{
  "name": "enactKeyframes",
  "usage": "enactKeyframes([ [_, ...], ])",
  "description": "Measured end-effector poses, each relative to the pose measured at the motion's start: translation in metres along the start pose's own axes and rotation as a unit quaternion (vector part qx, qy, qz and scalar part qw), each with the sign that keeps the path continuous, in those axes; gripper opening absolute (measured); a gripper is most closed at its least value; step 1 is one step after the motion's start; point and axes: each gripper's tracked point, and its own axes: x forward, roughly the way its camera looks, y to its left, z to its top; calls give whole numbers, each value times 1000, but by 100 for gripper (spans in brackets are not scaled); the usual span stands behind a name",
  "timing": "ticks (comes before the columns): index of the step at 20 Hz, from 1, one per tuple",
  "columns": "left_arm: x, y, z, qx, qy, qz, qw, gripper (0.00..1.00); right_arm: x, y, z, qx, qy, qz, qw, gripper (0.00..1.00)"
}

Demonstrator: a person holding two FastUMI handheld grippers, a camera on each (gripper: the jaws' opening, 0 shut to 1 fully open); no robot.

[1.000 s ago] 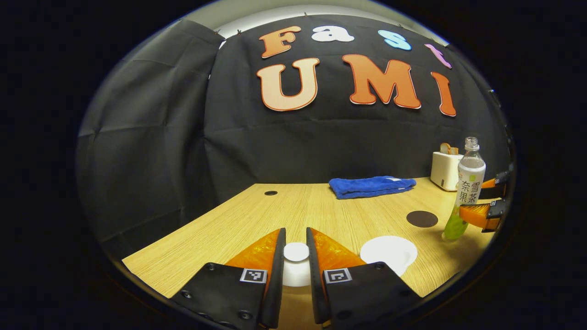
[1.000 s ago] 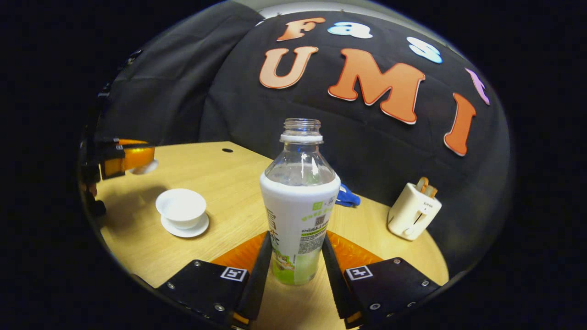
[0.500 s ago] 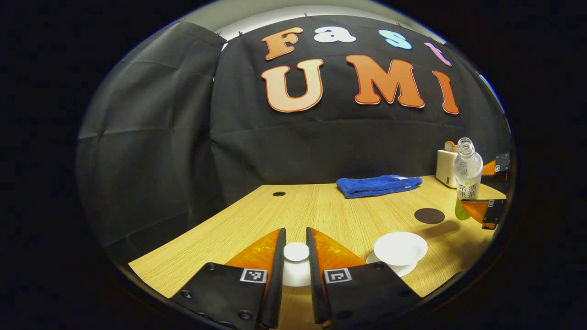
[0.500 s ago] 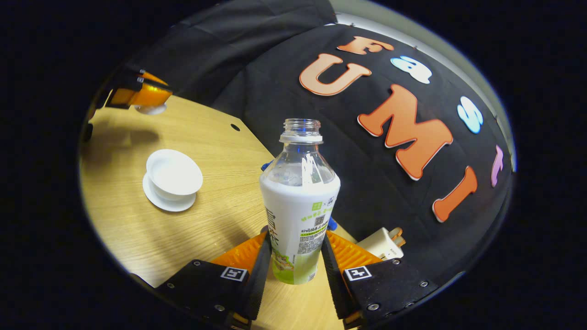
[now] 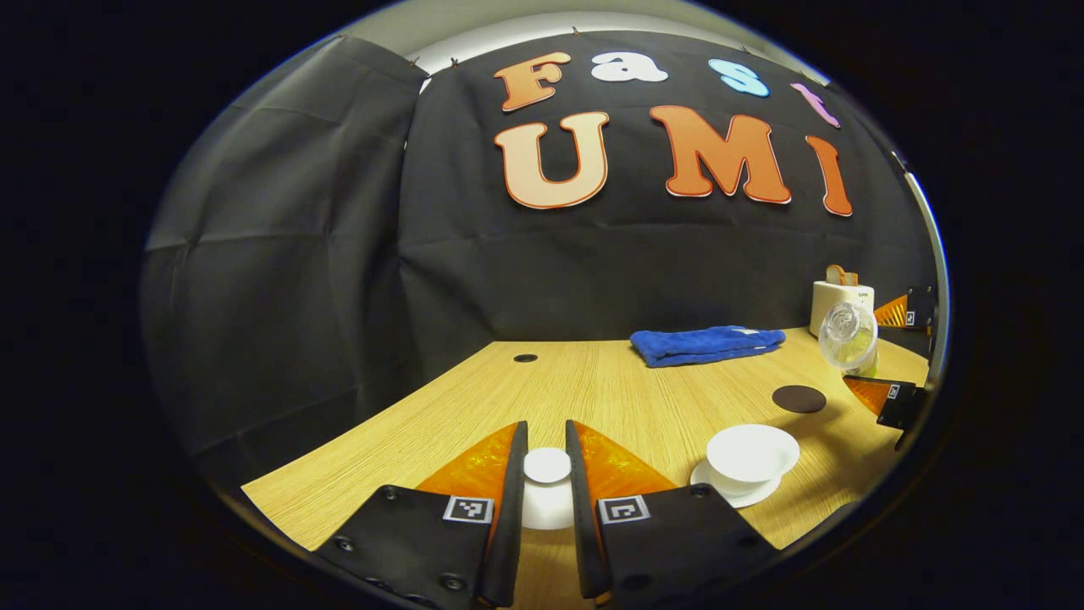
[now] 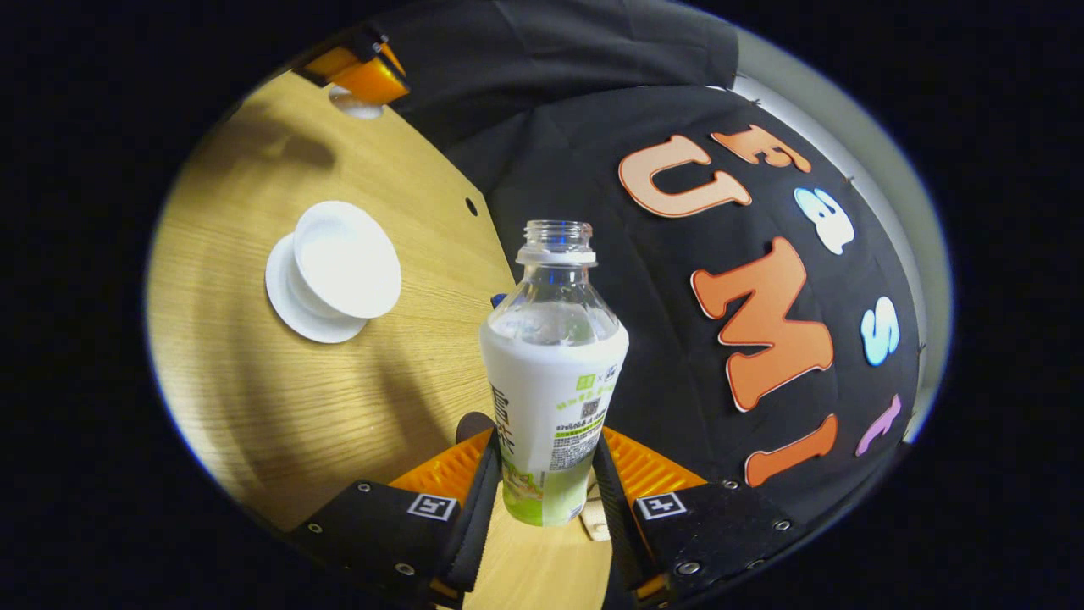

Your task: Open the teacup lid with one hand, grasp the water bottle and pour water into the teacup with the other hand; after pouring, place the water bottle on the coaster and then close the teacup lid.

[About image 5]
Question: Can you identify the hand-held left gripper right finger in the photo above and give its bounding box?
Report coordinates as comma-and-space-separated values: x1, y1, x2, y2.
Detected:
565, 419, 780, 604

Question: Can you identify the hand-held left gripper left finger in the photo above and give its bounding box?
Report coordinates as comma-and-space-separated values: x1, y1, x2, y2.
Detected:
315, 421, 530, 609

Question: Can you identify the clear plastic water bottle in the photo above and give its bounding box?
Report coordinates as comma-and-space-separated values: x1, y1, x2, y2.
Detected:
818, 302, 879, 378

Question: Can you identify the dark brown round coaster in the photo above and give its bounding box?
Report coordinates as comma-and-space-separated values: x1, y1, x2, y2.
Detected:
772, 385, 827, 414

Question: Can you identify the white teacup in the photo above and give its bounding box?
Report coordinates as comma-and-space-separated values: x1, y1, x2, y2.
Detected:
706, 424, 801, 496

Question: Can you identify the white toaster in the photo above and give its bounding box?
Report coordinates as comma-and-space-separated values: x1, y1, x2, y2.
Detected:
809, 280, 875, 338

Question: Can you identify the white saucer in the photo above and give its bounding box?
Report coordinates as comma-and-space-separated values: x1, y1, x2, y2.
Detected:
690, 457, 784, 509

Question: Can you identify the blue folded towel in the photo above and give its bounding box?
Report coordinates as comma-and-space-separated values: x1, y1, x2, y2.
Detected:
629, 326, 787, 369

